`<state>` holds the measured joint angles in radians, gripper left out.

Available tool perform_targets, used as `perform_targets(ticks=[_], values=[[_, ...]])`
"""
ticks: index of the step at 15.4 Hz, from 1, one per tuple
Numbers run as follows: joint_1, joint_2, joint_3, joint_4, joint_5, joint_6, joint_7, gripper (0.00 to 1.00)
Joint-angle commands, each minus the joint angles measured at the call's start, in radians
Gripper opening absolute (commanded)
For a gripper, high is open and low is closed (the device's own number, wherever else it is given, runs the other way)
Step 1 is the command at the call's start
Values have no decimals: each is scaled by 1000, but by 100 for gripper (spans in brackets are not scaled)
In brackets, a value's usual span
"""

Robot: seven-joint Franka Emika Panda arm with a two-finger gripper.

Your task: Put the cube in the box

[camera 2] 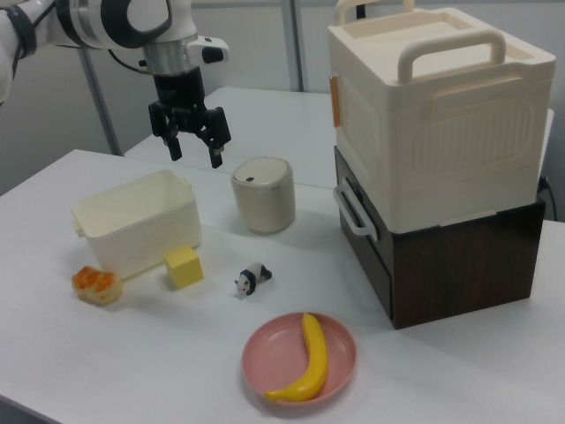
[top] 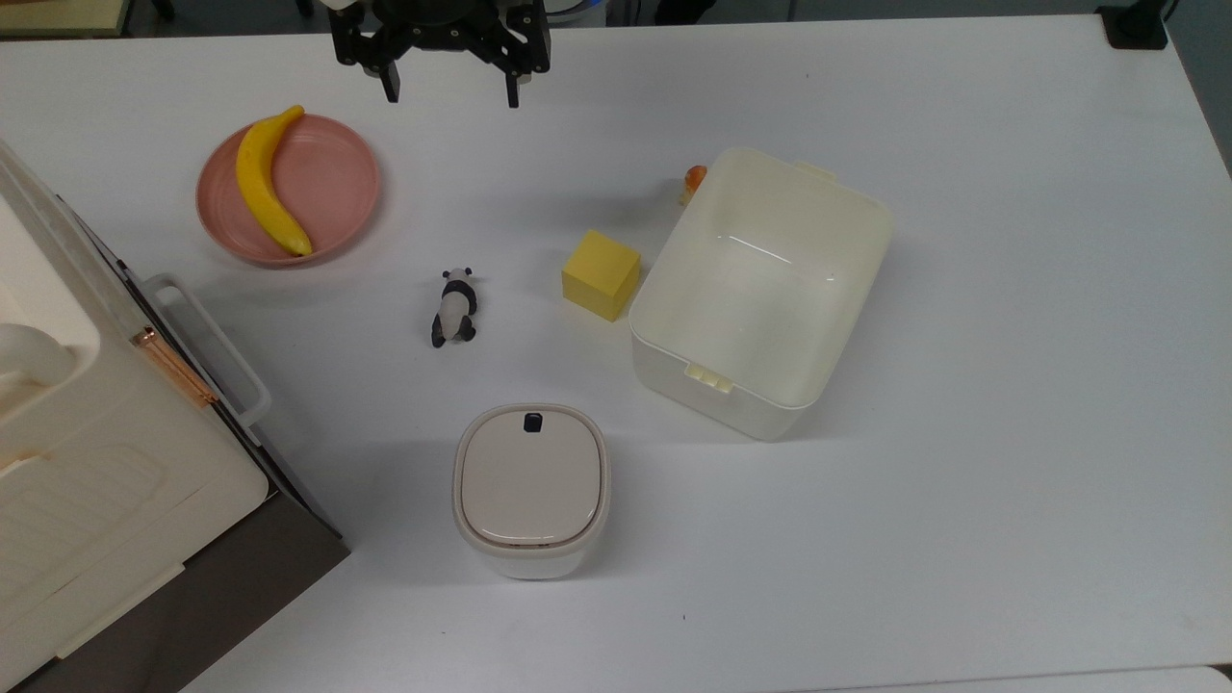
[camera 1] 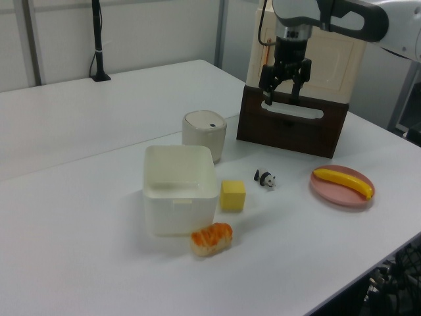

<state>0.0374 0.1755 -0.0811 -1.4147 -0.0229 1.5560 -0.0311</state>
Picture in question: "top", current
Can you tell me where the small panda figure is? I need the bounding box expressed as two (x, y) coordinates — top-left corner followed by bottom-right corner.
(430, 267), (479, 349)

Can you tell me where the wooden side table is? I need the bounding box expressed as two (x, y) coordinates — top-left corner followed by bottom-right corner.
(0, 0), (133, 39)

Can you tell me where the black table clamp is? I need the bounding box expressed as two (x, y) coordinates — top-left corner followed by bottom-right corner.
(1095, 0), (1179, 51)

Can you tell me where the pink plate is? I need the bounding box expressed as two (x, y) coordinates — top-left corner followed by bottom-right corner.
(195, 114), (382, 268)

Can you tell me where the cream plastic box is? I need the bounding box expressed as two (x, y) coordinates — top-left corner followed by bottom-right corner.
(629, 146), (895, 443)

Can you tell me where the copper appliance latch bar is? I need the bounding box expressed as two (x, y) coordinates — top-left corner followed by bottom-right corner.
(129, 326), (218, 409)

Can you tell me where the yellow banana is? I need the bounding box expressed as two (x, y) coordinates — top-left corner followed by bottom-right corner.
(235, 105), (315, 258)

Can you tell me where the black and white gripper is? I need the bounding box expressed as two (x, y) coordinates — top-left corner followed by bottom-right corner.
(328, 0), (553, 110)

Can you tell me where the white lidded bin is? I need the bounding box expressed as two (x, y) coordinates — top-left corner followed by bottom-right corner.
(451, 402), (613, 581)

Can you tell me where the yellow cube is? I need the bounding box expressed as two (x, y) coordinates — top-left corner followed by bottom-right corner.
(562, 229), (643, 323)

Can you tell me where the cream toy appliance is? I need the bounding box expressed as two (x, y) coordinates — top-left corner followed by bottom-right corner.
(0, 140), (352, 693)

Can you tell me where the white appliance door handle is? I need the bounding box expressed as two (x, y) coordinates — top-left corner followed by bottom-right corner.
(142, 273), (273, 430)

